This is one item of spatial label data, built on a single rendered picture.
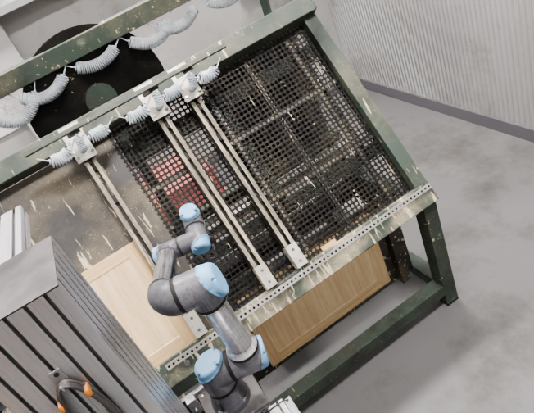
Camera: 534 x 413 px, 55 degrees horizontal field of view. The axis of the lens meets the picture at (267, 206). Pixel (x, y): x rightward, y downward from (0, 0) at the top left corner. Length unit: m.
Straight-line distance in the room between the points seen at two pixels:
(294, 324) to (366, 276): 0.53
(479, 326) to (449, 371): 0.35
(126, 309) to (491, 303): 2.13
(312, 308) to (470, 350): 0.92
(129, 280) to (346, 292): 1.29
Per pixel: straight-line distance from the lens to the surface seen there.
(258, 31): 2.81
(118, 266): 2.57
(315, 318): 3.09
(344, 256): 2.66
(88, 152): 2.57
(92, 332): 1.23
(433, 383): 3.11
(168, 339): 2.57
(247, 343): 1.80
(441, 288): 3.30
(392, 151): 2.84
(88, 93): 3.04
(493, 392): 3.05
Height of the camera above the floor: 2.56
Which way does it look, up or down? 32 degrees down
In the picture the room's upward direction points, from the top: 25 degrees counter-clockwise
